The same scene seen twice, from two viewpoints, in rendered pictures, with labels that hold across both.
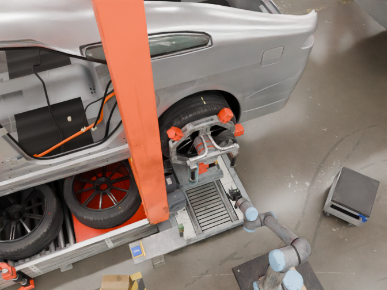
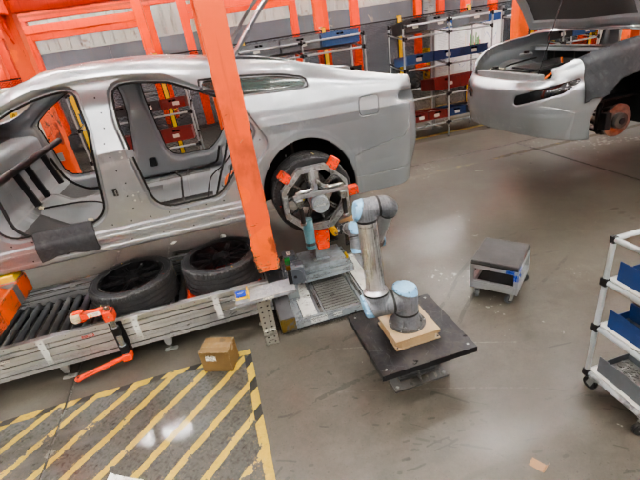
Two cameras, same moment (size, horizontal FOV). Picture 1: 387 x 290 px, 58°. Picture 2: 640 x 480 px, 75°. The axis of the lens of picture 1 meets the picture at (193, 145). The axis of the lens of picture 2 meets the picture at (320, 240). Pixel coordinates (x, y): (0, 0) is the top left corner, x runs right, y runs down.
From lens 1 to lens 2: 203 cm
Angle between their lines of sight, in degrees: 31
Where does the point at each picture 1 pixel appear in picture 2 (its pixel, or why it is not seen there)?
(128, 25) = not seen: outside the picture
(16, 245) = (124, 294)
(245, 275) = (362, 321)
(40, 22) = (171, 65)
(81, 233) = not seen: hidden behind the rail
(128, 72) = (210, 21)
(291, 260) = (370, 201)
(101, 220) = (210, 277)
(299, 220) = (444, 301)
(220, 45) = (314, 86)
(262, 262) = not seen: hidden behind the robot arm
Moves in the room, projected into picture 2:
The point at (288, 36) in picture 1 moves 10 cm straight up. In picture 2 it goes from (378, 84) to (377, 70)
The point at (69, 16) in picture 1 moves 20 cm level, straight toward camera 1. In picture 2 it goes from (193, 63) to (193, 65)
